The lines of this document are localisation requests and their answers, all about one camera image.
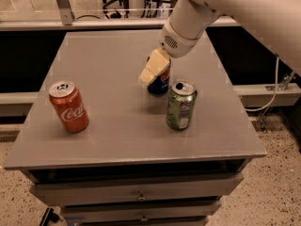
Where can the black office chair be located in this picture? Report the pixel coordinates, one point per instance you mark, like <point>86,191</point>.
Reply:
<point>113,13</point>

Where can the drawer with knob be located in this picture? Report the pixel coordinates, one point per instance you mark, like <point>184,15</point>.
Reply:
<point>139,211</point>
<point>138,190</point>

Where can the green soda can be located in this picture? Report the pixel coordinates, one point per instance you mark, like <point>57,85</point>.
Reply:
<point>181,101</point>

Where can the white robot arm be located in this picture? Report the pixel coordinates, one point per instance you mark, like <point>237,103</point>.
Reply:
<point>276,24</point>

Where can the blue pepsi can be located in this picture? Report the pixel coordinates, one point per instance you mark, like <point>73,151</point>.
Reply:
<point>160,85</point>

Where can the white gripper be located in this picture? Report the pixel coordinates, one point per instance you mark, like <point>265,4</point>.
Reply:
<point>179,44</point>

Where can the grey metal window post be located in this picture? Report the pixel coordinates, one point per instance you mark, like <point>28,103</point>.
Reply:
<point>65,11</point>

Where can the grey drawer cabinet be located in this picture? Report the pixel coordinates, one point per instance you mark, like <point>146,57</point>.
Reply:
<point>127,136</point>

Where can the lower drawer with knob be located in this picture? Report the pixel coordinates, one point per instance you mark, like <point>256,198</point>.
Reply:
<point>139,211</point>

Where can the red coke can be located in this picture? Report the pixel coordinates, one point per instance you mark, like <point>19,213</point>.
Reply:
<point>69,107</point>

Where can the upper drawer with knob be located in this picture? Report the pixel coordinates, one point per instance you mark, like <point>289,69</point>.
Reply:
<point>138,190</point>

